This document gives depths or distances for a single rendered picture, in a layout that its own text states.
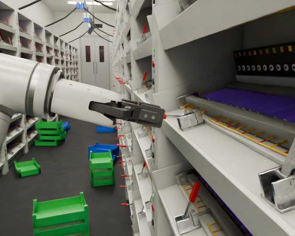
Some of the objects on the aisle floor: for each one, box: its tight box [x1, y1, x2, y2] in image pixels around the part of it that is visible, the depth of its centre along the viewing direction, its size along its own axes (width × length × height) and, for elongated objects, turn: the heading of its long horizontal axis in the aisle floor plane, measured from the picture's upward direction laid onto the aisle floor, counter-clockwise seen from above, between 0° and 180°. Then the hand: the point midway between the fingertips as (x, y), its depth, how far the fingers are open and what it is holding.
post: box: [152, 0, 243, 236], centre depth 71 cm, size 20×9×174 cm, turn 98°
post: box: [131, 6, 152, 236], centre depth 139 cm, size 20×9×174 cm, turn 98°
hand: (149, 114), depth 46 cm, fingers open, 3 cm apart
